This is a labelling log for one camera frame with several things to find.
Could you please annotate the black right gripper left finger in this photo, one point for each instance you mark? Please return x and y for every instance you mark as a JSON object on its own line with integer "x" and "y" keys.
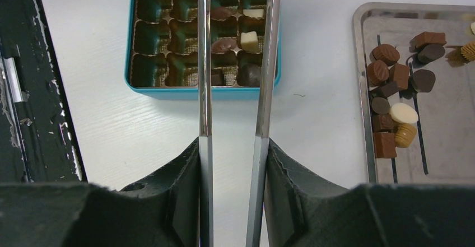
{"x": 160, "y": 209}

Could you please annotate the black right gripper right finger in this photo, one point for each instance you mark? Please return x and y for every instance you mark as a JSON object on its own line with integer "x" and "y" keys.
{"x": 304, "y": 209}

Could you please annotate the steel serving tongs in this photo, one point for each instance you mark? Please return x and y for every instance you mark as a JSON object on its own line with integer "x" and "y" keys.
{"x": 262, "y": 139}

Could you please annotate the teal chocolate box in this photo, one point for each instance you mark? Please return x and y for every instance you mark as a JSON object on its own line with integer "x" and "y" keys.
{"x": 162, "y": 59}

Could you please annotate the white round chocolate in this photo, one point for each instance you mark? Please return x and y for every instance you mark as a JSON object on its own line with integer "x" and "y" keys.
{"x": 403, "y": 113}

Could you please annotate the steel tray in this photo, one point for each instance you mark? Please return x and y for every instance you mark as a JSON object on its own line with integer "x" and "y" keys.
{"x": 443, "y": 148}

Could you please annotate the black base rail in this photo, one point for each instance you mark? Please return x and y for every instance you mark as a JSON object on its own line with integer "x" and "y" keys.
{"x": 38, "y": 140}

